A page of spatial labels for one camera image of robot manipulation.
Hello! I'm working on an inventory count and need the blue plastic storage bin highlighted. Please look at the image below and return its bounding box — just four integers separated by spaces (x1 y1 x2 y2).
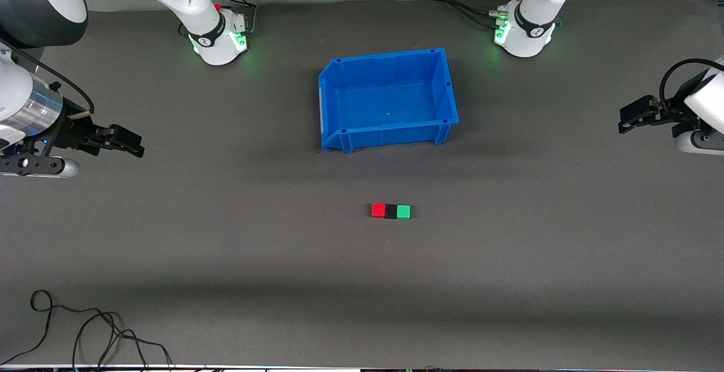
318 47 459 154

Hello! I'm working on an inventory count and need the thin black loose cable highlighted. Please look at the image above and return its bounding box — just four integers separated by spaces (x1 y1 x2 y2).
0 289 123 366
72 311 174 372

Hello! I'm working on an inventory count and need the black right arm base cable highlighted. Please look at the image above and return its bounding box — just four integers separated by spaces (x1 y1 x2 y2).
179 0 258 38

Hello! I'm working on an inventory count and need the black arm base cable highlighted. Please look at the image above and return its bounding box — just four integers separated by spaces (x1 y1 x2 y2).
179 0 258 38
426 0 529 29

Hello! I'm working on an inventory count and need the black left arm base cable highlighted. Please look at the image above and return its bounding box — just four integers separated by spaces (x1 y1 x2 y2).
426 0 529 29

